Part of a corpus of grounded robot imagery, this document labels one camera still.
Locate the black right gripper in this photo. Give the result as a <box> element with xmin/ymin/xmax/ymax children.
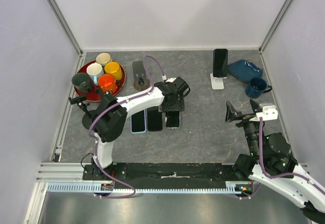
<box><xmin>224</xmin><ymin>98</ymin><xmax>264</xmax><ymax>157</ymax></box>

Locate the black phone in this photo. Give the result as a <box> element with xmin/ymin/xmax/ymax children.
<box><xmin>212</xmin><ymin>49</ymin><xmax>228</xmax><ymax>78</ymax></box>
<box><xmin>165</xmin><ymin>111</ymin><xmax>180</xmax><ymax>129</ymax></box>
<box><xmin>147</xmin><ymin>107</ymin><xmax>163</xmax><ymax>132</ymax></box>

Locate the light blue cased phone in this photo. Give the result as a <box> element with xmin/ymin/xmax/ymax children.
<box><xmin>131</xmin><ymin>110</ymin><xmax>146</xmax><ymax>134</ymax></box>

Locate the black round-base phone stand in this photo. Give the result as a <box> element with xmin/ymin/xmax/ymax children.
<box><xmin>69</xmin><ymin>95</ymin><xmax>99</xmax><ymax>129</ymax></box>

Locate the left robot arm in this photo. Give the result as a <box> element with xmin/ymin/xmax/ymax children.
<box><xmin>82</xmin><ymin>77</ymin><xmax>190</xmax><ymax>180</ymax></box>

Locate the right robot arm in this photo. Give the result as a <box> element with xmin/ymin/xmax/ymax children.
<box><xmin>225</xmin><ymin>100</ymin><xmax>324</xmax><ymax>223</ymax></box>

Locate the white phone stand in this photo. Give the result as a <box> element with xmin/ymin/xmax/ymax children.
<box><xmin>210</xmin><ymin>73</ymin><xmax>226</xmax><ymax>90</ymax></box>

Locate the round wooden phone stand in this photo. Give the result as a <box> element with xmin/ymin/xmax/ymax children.
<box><xmin>132</xmin><ymin>61</ymin><xmax>150</xmax><ymax>91</ymax></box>

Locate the black phone on white stand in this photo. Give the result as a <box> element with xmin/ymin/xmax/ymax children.
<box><xmin>212</xmin><ymin>49</ymin><xmax>228</xmax><ymax>78</ymax></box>

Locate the dark blue ceramic mug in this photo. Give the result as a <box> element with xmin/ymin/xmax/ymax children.
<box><xmin>245</xmin><ymin>77</ymin><xmax>273</xmax><ymax>99</ymax></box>

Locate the blue shell-shaped plate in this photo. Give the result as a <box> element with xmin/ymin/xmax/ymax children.
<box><xmin>227</xmin><ymin>59</ymin><xmax>264</xmax><ymax>82</ymax></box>

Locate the orange mug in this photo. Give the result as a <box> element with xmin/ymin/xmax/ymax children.
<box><xmin>98</xmin><ymin>74</ymin><xmax>121</xmax><ymax>94</ymax></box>

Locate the yellow mug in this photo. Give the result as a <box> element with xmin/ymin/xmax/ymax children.
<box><xmin>104</xmin><ymin>61</ymin><xmax>123</xmax><ymax>80</ymax></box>

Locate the red round tray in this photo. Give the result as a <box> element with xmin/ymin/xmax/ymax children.
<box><xmin>85</xmin><ymin>61</ymin><xmax>126</xmax><ymax>102</ymax></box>

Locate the cream beige mug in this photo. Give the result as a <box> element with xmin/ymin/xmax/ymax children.
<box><xmin>95</xmin><ymin>53</ymin><xmax>112</xmax><ymax>67</ymax></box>

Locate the dark green mug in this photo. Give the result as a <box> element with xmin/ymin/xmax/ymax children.
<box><xmin>72</xmin><ymin>73</ymin><xmax>93</xmax><ymax>94</ymax></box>

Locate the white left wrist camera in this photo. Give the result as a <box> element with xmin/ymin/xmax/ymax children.
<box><xmin>162</xmin><ymin>75</ymin><xmax>176</xmax><ymax>83</ymax></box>

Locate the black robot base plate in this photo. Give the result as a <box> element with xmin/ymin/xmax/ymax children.
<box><xmin>82</xmin><ymin>162</ymin><xmax>254</xmax><ymax>189</ymax></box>

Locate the white mug blue handle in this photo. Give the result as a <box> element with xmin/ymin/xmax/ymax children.
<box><xmin>86</xmin><ymin>62</ymin><xmax>104</xmax><ymax>86</ymax></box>

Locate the light blue cable duct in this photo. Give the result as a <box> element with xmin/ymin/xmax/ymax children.
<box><xmin>47</xmin><ymin>182</ymin><xmax>253</xmax><ymax>194</ymax></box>

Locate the aluminium corner frame post right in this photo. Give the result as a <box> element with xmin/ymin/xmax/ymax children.
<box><xmin>258</xmin><ymin>0</ymin><xmax>294</xmax><ymax>54</ymax></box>

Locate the aluminium corner frame post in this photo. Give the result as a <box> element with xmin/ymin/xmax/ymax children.
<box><xmin>46</xmin><ymin>0</ymin><xmax>83</xmax><ymax>56</ymax></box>
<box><xmin>258</xmin><ymin>0</ymin><xmax>294</xmax><ymax>54</ymax></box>

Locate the aluminium front frame rail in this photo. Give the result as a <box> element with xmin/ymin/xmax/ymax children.
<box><xmin>35</xmin><ymin>162</ymin><xmax>87</xmax><ymax>183</ymax></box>

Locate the aluminium corner frame post left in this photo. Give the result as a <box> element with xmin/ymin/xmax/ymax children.
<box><xmin>46</xmin><ymin>0</ymin><xmax>83</xmax><ymax>56</ymax></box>

